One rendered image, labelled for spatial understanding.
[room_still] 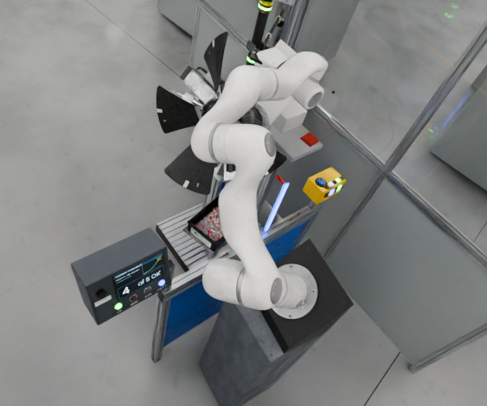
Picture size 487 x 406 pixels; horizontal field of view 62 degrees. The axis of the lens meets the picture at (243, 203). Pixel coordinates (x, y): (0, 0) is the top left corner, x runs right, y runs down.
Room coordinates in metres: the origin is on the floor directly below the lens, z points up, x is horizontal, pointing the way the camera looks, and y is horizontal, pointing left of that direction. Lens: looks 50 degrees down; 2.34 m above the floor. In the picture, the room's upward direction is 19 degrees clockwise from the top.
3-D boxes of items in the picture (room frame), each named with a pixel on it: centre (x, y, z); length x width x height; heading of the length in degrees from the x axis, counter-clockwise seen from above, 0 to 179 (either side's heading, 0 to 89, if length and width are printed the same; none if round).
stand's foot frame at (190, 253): (1.58, 0.13, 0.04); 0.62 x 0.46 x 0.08; 142
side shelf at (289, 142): (1.84, -0.10, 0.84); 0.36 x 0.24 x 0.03; 52
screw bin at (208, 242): (1.08, 0.09, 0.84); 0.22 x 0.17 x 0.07; 157
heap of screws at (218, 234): (1.08, 0.09, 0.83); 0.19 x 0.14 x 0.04; 157
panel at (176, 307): (1.04, -0.08, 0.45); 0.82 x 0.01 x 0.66; 142
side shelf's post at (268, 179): (1.84, -0.10, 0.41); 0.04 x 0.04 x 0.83; 52
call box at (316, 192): (1.35, -0.33, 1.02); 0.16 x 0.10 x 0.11; 142
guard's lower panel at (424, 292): (1.90, -0.30, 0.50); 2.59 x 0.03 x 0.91; 52
